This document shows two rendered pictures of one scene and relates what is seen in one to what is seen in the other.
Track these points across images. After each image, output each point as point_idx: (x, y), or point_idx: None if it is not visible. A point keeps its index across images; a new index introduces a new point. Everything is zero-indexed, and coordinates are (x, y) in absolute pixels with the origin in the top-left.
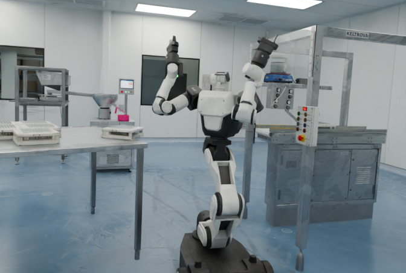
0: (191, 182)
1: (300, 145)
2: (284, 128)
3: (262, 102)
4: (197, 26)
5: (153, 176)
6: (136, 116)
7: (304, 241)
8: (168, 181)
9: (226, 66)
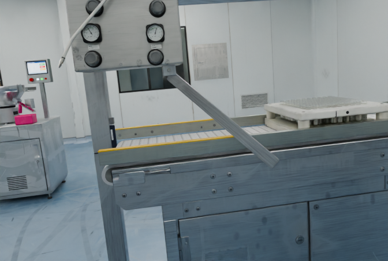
0: None
1: (253, 196)
2: (166, 144)
3: (275, 71)
4: None
5: (74, 205)
6: (116, 107)
7: None
8: (84, 219)
9: (221, 30)
